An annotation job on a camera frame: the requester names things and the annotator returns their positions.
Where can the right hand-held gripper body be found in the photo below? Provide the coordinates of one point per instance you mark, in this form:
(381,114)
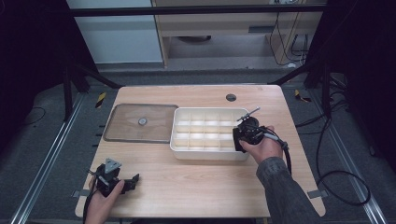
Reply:
(249,132)

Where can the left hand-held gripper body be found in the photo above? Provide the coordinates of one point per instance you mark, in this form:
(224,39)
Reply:
(107,180)

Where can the white compartment storage box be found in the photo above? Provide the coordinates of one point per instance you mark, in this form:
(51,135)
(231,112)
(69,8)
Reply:
(202,154)

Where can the person's right hand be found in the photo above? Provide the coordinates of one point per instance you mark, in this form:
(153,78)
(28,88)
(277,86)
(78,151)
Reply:
(266,149)

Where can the person's left hand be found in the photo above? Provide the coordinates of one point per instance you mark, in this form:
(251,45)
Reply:
(101,208)

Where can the transparent box lid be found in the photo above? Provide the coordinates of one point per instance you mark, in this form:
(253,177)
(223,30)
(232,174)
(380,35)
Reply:
(127,130)

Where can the yellow black striped tape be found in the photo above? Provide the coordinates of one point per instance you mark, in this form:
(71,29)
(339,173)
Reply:
(300,97)
(100,100)

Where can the black metal stand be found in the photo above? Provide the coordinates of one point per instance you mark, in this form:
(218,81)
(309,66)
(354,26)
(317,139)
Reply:
(67,93)
(326,90)

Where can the light wooden desk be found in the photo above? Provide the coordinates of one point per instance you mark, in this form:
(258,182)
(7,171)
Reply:
(218,23)

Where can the dark curtain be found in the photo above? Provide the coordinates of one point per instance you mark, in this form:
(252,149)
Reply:
(28,62)
(367,62)

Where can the white cabinet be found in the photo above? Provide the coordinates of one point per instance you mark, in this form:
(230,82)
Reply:
(118,37)

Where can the grey table bracket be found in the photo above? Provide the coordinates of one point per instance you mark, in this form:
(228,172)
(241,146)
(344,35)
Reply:
(82,193)
(317,193)

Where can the aluminium floor rail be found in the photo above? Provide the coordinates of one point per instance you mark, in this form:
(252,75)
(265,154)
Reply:
(348,155)
(46,161)

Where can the black horizontal frame bar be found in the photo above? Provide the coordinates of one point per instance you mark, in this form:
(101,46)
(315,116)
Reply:
(193,10)

